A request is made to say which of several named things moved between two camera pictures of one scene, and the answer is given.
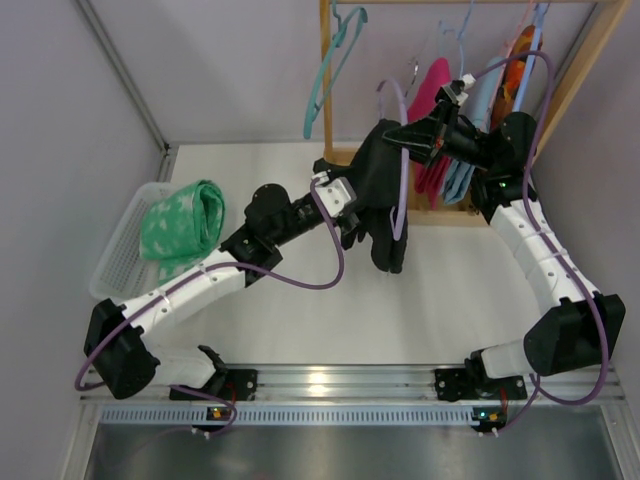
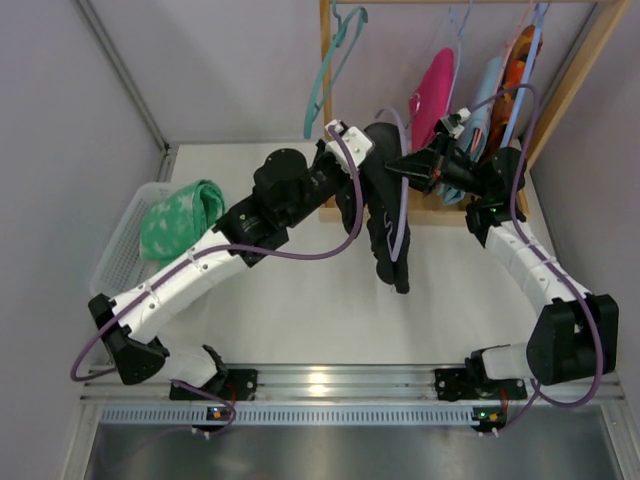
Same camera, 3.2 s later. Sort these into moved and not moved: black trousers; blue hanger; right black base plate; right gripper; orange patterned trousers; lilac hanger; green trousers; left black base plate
Moved: right gripper; black trousers; lilac hanger
Not moved: orange patterned trousers; right black base plate; blue hanger; green trousers; left black base plate
